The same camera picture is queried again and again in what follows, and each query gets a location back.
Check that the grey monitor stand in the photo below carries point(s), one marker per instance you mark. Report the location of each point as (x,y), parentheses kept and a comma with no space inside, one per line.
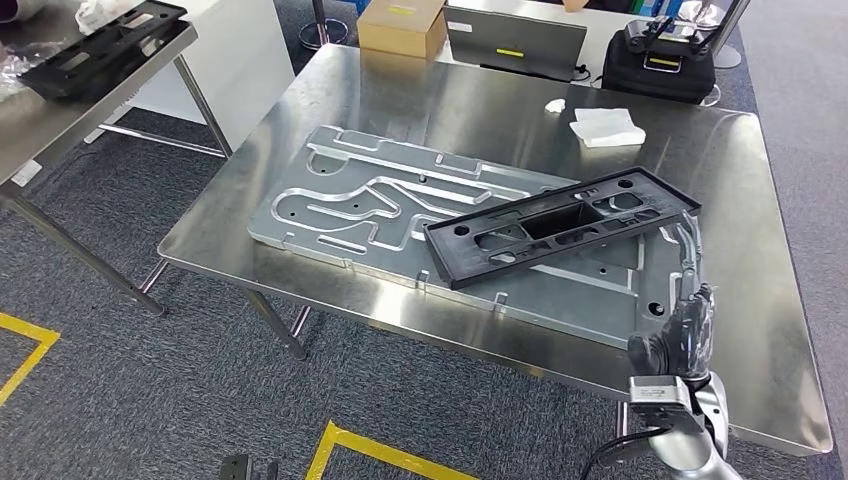
(729,40)

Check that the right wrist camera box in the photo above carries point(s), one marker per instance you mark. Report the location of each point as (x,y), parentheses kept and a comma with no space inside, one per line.
(659,394)

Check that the black plastic frame part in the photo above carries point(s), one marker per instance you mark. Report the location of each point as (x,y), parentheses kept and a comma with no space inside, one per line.
(464,265)
(79,83)
(99,40)

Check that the crumpled white wrap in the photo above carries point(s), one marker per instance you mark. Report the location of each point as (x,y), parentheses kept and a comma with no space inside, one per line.
(99,13)

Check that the clear plastic bag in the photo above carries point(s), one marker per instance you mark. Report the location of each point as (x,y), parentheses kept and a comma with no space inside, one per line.
(16,66)

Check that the white desk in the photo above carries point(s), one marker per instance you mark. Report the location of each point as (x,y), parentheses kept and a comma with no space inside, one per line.
(596,26)

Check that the white folded tissue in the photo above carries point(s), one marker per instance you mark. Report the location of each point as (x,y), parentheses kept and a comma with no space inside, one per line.
(606,126)

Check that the blue object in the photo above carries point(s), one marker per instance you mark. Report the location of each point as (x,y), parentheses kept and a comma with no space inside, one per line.
(656,6)

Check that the white panel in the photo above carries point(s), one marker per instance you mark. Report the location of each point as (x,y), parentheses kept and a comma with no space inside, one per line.
(245,66)

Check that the yellow floor tape square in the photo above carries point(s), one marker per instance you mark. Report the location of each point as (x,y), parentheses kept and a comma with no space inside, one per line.
(371,447)

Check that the white label sticker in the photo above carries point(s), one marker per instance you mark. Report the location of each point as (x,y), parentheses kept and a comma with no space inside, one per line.
(26,173)

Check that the small crumpled white paper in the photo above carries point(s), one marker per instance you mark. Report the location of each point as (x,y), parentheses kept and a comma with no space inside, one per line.
(555,105)

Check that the stainless steel workbench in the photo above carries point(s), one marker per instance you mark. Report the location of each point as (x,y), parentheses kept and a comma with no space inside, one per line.
(530,99)
(40,126)

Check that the black carry case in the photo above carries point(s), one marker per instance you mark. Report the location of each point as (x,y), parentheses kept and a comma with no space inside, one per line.
(656,79)

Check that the cardboard box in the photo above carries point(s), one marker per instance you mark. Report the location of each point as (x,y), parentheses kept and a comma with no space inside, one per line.
(397,30)

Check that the machined aluminium plate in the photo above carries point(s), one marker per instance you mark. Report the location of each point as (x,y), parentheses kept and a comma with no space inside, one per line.
(344,179)

